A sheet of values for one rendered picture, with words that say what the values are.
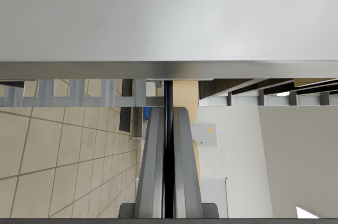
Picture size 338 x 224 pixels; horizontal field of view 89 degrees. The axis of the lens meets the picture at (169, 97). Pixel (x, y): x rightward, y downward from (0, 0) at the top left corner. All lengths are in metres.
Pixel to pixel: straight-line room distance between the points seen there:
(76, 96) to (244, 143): 4.29
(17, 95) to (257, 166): 4.56
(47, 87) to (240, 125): 4.33
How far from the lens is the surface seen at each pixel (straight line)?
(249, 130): 4.68
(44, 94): 0.62
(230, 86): 0.26
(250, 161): 4.67
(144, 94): 0.51
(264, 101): 0.55
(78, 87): 0.57
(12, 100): 0.68
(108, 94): 0.53
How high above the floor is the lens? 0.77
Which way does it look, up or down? level
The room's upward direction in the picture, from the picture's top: 90 degrees clockwise
